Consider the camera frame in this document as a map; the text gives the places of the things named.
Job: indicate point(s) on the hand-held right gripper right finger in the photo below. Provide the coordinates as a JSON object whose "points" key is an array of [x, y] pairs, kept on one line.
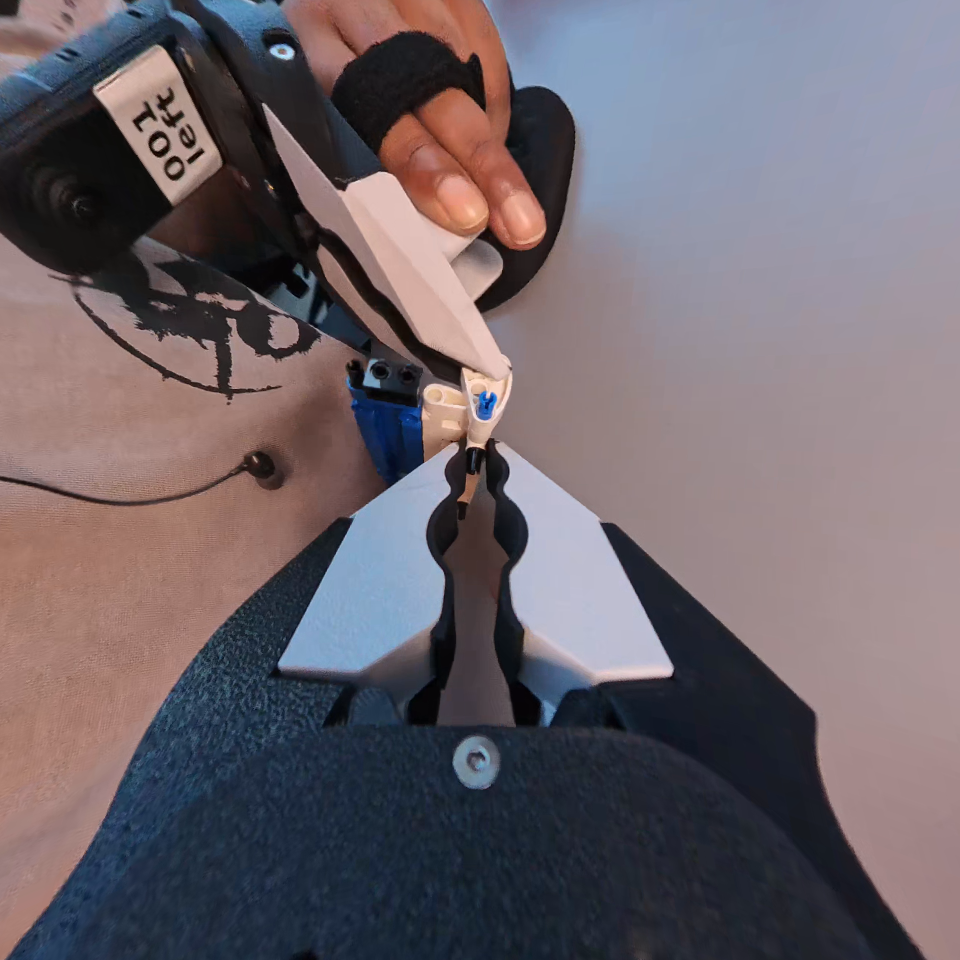
{"points": [[585, 600]]}

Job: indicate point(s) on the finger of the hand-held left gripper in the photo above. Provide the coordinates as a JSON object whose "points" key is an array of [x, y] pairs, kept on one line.
{"points": [[360, 292], [390, 247]]}

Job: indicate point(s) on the person's left hand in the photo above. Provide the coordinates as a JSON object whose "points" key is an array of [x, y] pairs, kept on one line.
{"points": [[465, 172]]}

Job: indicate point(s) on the blue and white lego panel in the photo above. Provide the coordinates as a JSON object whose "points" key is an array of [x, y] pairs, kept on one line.
{"points": [[390, 435]]}

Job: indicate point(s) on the small white lego connector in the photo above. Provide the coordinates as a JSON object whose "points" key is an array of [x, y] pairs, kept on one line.
{"points": [[501, 394]]}

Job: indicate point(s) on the black wrist rest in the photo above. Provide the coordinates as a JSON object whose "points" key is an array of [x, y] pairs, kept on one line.
{"points": [[540, 187]]}

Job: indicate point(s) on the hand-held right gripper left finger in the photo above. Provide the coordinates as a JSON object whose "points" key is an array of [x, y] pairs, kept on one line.
{"points": [[367, 600]]}

